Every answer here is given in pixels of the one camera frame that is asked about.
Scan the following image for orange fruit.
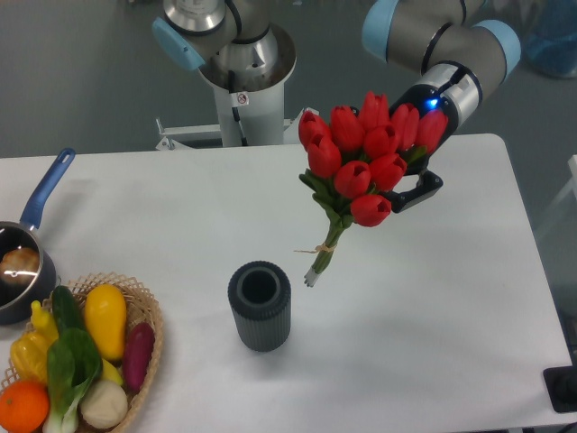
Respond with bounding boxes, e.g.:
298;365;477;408
1;381;50;432

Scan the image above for beige garlic bulb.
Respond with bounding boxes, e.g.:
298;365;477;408
80;380;128;429

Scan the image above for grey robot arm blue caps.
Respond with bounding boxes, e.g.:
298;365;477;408
152;1;521;147

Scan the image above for woven wicker basket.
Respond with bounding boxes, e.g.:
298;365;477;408
1;273;163;432

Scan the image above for yellow banana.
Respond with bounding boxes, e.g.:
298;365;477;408
101;359;124;387

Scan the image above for blue translucent container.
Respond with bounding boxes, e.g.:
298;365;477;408
519;0;576;78

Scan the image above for yellow bell pepper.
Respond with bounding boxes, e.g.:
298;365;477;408
10;332;50;385

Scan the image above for black device at table edge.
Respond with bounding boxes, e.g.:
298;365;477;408
543;366;576;413

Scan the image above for red tulip bouquet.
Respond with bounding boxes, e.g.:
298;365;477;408
298;91;449;287

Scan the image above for yellow squash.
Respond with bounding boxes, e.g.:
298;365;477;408
84;284;127;363

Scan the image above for purple eggplant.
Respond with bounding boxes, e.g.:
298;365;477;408
122;322;155;392

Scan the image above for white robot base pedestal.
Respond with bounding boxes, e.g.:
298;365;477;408
156;78;301;151

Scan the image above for bread roll in pan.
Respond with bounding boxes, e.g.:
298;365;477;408
1;247;40;286

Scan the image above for green bok choy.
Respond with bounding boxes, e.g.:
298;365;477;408
42;328;102;432

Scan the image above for dark grey ribbed vase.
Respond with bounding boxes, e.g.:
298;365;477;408
227;261;291;352

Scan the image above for dark green cucumber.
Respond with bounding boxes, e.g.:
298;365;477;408
50;285;87;335

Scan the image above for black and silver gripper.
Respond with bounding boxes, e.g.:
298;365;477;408
387;63;482;214

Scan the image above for blue handled saucepan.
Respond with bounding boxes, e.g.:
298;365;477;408
1;148;76;326

